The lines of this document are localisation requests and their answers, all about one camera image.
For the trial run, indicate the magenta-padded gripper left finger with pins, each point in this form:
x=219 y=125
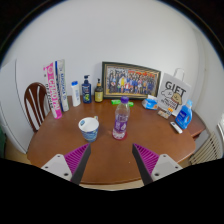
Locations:
x=71 y=163

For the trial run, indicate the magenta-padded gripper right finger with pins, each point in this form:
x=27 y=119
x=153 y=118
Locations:
x=151 y=163

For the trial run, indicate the clear purple-capped water bottle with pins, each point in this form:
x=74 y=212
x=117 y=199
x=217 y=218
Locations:
x=121 y=121

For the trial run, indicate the blue yellow painted mug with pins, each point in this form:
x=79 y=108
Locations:
x=89 y=128

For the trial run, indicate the small white remote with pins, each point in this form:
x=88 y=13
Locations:
x=176 y=127

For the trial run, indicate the small brown orange box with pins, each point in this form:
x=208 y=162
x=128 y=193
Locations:
x=165 y=113

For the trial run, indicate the white radiator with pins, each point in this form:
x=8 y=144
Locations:
x=206 y=150

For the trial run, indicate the blue white tissue pack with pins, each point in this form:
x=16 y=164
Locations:
x=150 y=103

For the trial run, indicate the small green box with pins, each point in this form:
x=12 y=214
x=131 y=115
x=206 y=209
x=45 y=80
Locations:
x=115 y=102
x=131 y=104

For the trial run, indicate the white bottle with blue cap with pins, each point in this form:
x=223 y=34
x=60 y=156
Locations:
x=76 y=95

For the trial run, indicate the brown wooden chair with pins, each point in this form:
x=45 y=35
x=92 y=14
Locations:
x=31 y=103

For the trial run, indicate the dark blue pump bottle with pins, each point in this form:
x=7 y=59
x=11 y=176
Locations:
x=86 y=91

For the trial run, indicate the white paper gift bag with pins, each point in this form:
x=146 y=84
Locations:
x=173 y=93

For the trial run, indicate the white green shuttlecock tube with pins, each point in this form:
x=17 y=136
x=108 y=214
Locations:
x=62 y=86

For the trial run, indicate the framed group photo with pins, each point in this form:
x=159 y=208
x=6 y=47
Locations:
x=131 y=81

